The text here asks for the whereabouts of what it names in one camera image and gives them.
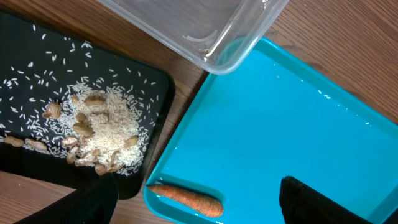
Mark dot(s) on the black tray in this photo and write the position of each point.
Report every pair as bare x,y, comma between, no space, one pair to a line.
40,70

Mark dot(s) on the teal plastic tray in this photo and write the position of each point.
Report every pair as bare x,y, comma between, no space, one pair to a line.
273,117

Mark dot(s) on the orange carrot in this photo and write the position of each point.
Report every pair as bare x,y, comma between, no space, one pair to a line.
204,204

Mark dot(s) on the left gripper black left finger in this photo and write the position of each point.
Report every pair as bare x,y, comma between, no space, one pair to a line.
93,203

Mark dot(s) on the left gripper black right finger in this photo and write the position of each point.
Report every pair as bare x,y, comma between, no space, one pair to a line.
300,204

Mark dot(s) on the food scraps in bowl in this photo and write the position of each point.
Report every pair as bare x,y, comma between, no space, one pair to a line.
105,133

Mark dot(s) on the clear plastic bin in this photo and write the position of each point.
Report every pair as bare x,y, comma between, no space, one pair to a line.
215,35

